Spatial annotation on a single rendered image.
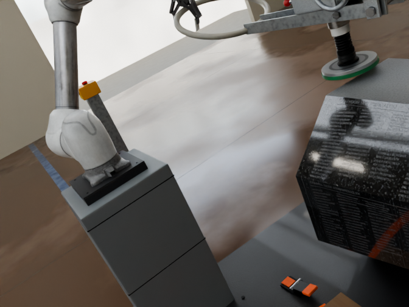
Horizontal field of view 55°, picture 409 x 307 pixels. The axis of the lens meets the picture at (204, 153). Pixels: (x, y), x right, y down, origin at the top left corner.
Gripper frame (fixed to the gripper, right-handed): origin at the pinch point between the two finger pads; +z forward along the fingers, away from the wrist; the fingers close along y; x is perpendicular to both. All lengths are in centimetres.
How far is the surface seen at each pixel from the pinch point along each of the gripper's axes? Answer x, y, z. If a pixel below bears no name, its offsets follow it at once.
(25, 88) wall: 131, -478, 239
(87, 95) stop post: -38, -57, 35
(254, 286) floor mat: -79, 78, 86
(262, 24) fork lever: -14, 53, -15
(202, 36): -24.0, 27.0, -9.9
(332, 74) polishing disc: -29, 90, -6
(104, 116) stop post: -36, -50, 52
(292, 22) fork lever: -19, 69, -20
